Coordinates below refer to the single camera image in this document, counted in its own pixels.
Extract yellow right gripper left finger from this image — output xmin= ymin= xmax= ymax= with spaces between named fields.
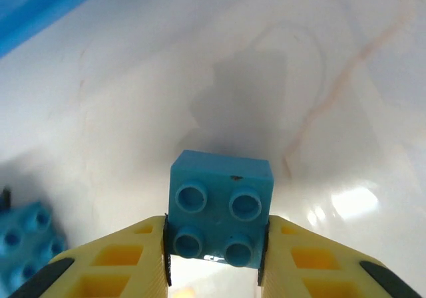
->
xmin=11 ymin=214 xmax=173 ymax=298

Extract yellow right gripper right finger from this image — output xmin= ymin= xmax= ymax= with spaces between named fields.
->
xmin=257 ymin=214 xmax=422 ymax=298

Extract light blue lego brick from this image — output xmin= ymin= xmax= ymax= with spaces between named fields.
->
xmin=0 ymin=186 xmax=67 ymax=295

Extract blue two-by-two lego brick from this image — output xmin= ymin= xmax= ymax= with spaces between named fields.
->
xmin=168 ymin=149 xmax=276 ymax=268

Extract blue plastic storage bin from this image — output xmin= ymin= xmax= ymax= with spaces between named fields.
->
xmin=0 ymin=0 xmax=117 ymax=59

